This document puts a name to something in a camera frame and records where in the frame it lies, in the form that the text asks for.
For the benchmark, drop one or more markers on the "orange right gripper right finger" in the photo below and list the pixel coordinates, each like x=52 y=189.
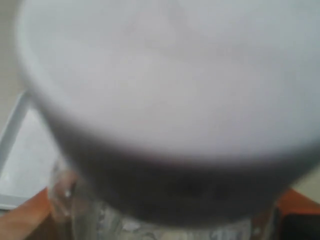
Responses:
x=298 y=217

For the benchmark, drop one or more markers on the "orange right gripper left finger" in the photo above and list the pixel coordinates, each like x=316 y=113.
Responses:
x=32 y=220

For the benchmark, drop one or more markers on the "clear bottle white cap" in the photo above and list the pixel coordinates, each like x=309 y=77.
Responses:
x=175 y=119

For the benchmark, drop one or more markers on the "white plastic tray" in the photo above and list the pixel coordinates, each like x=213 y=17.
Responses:
x=27 y=154

